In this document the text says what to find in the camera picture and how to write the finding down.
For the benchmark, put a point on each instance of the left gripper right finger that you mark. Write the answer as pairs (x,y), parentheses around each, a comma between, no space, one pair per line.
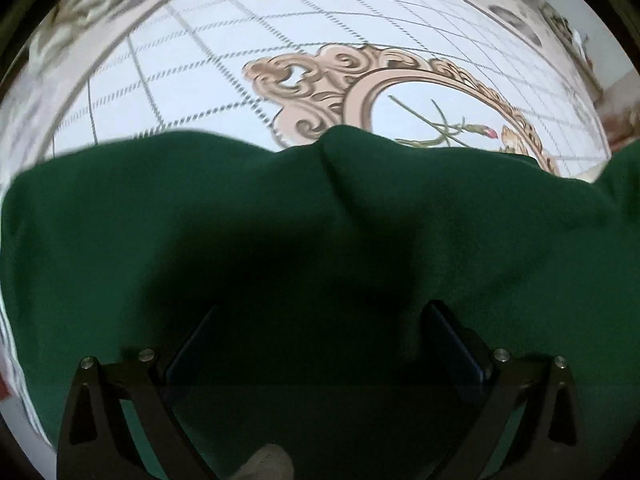
(496,415)

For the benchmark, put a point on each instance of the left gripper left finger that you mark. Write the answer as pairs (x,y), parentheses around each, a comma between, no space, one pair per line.
(118,409)

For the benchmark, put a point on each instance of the green white varsity jacket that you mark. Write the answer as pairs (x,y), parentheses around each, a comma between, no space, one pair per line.
(284,292)

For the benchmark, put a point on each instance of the white quilted floral mat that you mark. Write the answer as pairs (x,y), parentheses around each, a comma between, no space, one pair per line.
(325,60)

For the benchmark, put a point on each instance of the cream fluffy garment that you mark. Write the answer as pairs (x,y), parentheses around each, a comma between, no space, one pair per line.
(63,25)

